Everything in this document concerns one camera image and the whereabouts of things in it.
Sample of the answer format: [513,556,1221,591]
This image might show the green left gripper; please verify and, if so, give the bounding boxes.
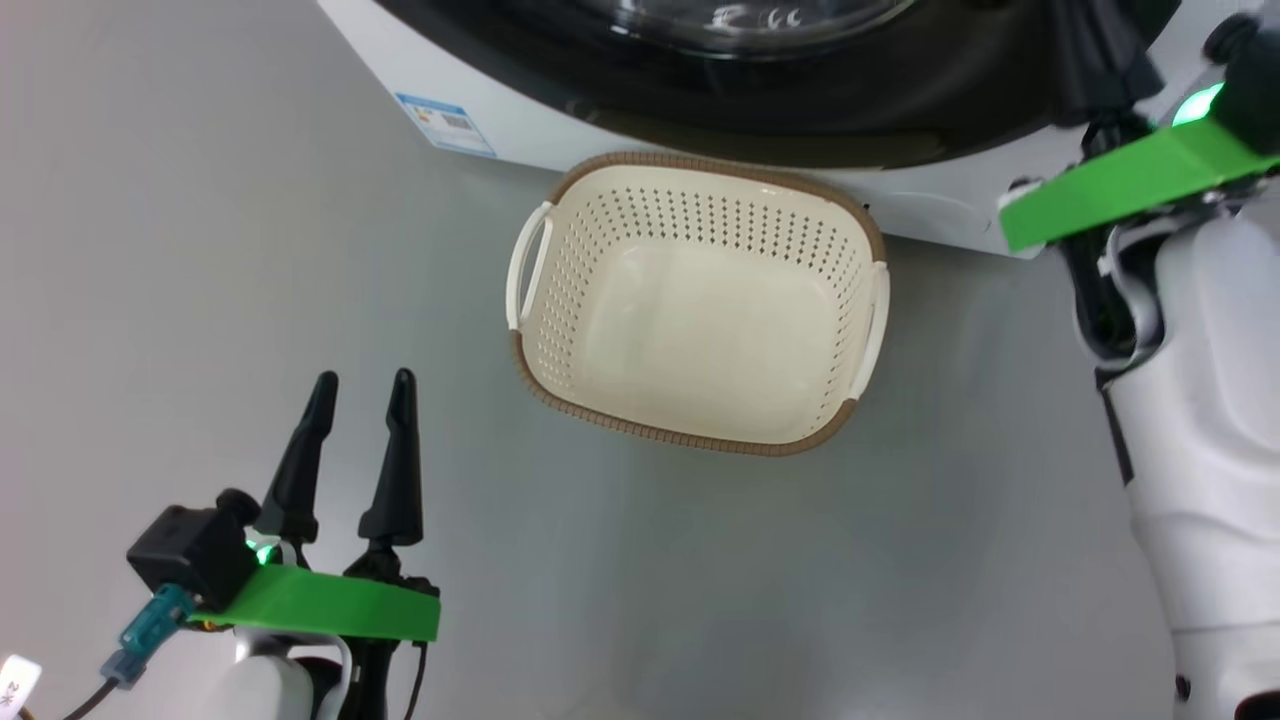
[190,368,441,643]

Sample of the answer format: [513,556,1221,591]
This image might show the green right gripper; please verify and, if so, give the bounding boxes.
[1000,0,1280,253]

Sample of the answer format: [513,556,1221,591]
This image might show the washing machine door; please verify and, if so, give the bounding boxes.
[375,0,1181,169]

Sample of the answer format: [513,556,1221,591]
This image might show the white front-load washing machine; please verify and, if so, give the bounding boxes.
[318,0,1280,259]

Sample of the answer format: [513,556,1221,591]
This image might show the round white filter cover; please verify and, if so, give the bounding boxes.
[880,190,986,238]

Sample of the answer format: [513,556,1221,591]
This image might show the blue energy label sticker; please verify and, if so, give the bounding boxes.
[395,93,497,159]

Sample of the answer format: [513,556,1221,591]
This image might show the cream perforated laundry basket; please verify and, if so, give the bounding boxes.
[506,152,891,458]

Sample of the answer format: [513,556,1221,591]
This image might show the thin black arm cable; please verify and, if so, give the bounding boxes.
[403,642,429,720]

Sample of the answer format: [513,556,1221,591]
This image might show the teal left camera connector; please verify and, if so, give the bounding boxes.
[100,585,196,691]

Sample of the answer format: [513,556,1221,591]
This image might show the white cable tag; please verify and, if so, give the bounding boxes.
[0,655,43,716]

